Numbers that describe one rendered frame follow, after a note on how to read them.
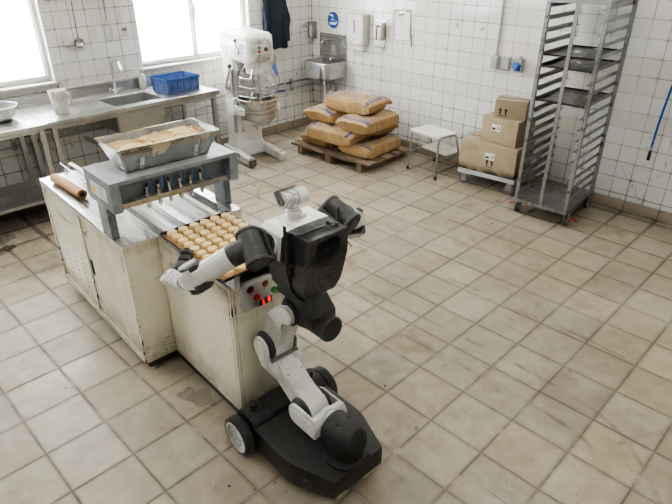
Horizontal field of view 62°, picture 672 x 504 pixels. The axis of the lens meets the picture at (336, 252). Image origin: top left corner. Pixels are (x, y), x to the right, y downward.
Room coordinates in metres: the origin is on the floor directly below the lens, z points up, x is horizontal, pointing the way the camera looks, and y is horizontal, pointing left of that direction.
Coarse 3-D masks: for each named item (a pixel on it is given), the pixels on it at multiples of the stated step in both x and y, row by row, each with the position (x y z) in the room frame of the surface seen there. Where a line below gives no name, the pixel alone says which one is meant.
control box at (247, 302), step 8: (256, 280) 2.17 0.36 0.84; (264, 280) 2.18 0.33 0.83; (272, 280) 2.21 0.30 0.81; (240, 288) 2.12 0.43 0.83; (256, 288) 2.15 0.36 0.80; (264, 288) 2.18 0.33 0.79; (240, 296) 2.12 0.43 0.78; (248, 296) 2.12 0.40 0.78; (264, 296) 2.18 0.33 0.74; (272, 296) 2.21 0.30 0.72; (280, 296) 2.24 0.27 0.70; (240, 304) 2.13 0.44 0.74; (248, 304) 2.12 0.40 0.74; (256, 304) 2.15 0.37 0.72
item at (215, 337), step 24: (168, 264) 2.54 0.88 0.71; (168, 288) 2.58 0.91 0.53; (216, 288) 2.18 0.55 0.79; (192, 312) 2.39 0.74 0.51; (216, 312) 2.20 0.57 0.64; (240, 312) 2.12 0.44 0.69; (264, 312) 2.21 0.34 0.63; (192, 336) 2.42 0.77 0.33; (216, 336) 2.22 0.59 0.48; (240, 336) 2.12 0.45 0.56; (192, 360) 2.46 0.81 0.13; (216, 360) 2.25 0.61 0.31; (240, 360) 2.11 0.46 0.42; (216, 384) 2.27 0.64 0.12; (240, 384) 2.10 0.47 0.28; (264, 384) 2.19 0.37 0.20; (240, 408) 2.11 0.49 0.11
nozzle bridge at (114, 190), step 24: (216, 144) 3.09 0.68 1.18; (96, 168) 2.70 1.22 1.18; (168, 168) 2.70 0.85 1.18; (192, 168) 2.87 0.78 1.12; (216, 168) 2.96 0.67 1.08; (96, 192) 2.62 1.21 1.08; (120, 192) 2.59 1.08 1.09; (144, 192) 2.67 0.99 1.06; (168, 192) 2.71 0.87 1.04; (216, 192) 3.08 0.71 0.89
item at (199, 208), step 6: (174, 198) 3.08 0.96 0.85; (180, 198) 3.02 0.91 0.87; (186, 198) 2.96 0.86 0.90; (192, 198) 2.96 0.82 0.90; (186, 204) 2.97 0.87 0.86; (192, 204) 2.92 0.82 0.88; (198, 204) 2.88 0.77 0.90; (192, 210) 2.92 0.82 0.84; (198, 210) 2.87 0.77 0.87; (204, 210) 2.82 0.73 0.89; (210, 210) 2.80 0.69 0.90; (204, 216) 2.83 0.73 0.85
